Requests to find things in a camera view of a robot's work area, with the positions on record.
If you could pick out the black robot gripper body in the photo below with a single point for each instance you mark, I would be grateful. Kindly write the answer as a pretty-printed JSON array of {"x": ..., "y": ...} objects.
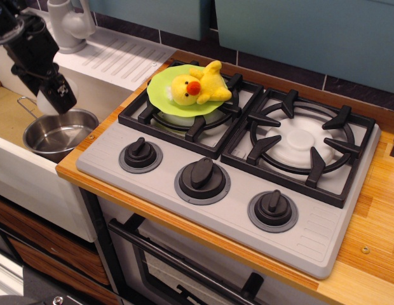
[{"x": 30, "y": 46}]

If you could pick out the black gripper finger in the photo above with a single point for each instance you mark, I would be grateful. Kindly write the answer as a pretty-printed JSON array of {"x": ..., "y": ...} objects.
[
  {"x": 32, "y": 81},
  {"x": 54, "y": 82}
]

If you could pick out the white egg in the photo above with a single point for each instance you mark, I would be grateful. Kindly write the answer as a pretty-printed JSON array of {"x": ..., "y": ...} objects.
[{"x": 54, "y": 102}]

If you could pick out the yellow stuffed duck toy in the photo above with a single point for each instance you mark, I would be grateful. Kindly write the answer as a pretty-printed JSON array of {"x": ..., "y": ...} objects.
[{"x": 200, "y": 86}]

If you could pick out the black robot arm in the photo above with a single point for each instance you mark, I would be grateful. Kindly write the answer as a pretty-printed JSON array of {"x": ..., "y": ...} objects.
[{"x": 13, "y": 9}]

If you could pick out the stainless steel pot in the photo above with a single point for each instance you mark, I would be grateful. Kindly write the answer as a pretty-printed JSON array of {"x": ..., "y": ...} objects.
[{"x": 54, "y": 137}]

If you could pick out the white toy sink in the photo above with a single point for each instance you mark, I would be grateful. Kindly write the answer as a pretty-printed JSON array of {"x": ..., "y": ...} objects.
[{"x": 106, "y": 71}]

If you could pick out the light green plastic plate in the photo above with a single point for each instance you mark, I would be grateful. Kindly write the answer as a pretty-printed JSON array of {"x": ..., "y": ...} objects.
[{"x": 160, "y": 96}]

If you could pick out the grey toy faucet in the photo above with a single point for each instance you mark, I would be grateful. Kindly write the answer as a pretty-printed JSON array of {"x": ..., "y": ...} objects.
[{"x": 70, "y": 29}]

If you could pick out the black left stove knob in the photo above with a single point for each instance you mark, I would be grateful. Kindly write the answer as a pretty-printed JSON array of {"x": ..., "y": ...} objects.
[{"x": 140, "y": 157}]

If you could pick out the black stove knob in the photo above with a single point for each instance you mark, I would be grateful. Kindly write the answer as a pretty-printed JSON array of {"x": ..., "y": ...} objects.
[
  {"x": 202, "y": 182},
  {"x": 273, "y": 212},
  {"x": 140, "y": 157}
]

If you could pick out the black left burner grate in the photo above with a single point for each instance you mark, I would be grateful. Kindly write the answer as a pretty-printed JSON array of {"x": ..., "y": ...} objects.
[{"x": 206, "y": 134}]

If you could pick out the black burner grate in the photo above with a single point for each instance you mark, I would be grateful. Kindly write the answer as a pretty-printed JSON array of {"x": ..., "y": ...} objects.
[
  {"x": 305, "y": 146},
  {"x": 206, "y": 134}
]

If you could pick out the wooden drawer front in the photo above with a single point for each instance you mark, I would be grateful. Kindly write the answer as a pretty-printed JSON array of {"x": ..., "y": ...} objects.
[{"x": 52, "y": 240}]

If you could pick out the black middle stove knob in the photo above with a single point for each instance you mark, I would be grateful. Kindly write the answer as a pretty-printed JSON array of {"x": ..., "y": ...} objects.
[{"x": 202, "y": 182}]

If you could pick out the toy oven door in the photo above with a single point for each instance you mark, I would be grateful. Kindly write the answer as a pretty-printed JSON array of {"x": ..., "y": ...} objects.
[{"x": 171, "y": 269}]

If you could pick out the black right stove knob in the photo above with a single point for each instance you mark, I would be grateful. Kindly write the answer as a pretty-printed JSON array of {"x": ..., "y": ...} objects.
[{"x": 273, "y": 212}]

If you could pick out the grey toy stove top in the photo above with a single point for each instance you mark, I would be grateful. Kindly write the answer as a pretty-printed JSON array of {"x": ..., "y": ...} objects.
[{"x": 311, "y": 245}]

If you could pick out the black right burner grate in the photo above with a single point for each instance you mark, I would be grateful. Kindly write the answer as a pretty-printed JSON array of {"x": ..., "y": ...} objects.
[{"x": 305, "y": 146}]

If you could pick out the black oven door handle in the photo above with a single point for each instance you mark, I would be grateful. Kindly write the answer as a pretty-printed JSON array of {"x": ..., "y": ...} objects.
[{"x": 184, "y": 266}]

